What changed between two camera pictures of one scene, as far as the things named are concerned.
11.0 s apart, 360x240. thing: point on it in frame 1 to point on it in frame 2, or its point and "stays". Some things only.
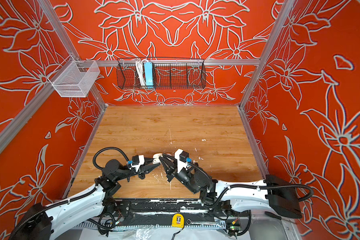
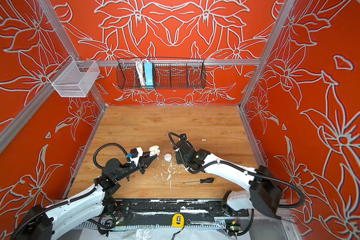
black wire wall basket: [161, 74] stays
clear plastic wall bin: [74, 78] stays
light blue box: [148, 74] stays
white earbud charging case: [156, 159] to [154, 150]
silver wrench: [189, 222] stays
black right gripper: [170, 165] to [177, 159]
